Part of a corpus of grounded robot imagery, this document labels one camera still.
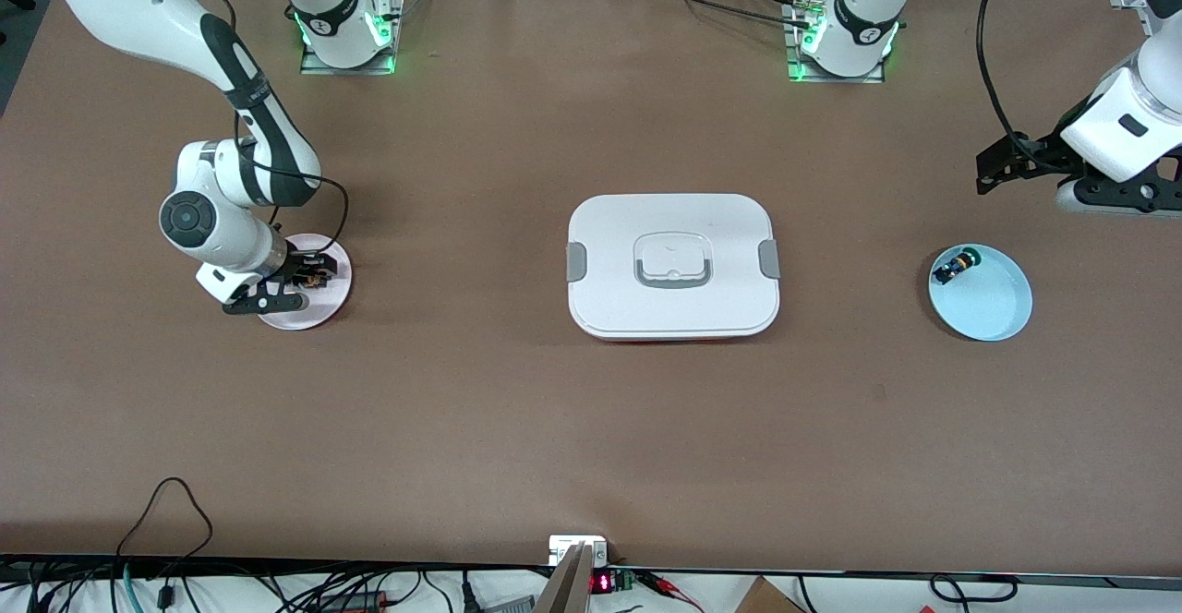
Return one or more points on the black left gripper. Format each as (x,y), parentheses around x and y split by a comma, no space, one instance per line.
(1042,153)

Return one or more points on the grey metal bar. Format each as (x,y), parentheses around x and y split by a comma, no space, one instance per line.
(568,590)

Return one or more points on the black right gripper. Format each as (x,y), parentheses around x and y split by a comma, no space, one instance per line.
(297,267)

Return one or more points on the green push-button switch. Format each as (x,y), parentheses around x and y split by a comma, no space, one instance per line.
(946,271)

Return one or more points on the light blue round plate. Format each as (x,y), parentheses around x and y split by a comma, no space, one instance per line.
(988,308)

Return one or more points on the red clip leads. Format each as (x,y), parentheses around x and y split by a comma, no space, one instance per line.
(660,582)

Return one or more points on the black orange adapter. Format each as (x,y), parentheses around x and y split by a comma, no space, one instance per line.
(355,602)

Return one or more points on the orange push-button switch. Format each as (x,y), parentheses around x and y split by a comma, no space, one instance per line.
(319,274)

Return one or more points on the white lidded box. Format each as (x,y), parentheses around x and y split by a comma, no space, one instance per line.
(646,308)

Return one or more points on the grey power adapter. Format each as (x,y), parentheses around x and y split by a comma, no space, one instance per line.
(508,606)

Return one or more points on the red digit display board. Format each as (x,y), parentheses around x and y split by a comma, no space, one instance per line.
(602,583)

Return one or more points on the brown cardboard piece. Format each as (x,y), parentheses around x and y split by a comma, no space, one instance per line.
(766,599)

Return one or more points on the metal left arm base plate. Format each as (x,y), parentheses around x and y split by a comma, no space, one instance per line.
(836,79)

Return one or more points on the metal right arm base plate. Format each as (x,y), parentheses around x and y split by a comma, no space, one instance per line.
(319,68)

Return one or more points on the pink round plate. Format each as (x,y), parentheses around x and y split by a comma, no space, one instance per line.
(305,318)

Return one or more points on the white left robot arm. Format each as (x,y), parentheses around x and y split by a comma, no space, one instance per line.
(854,31)

